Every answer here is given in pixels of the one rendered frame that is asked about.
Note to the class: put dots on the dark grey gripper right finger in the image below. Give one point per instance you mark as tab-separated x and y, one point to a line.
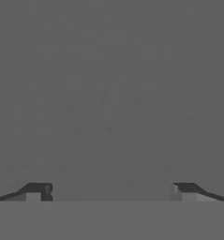
186	189

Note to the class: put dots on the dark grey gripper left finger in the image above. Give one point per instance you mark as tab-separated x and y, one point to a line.
35	189

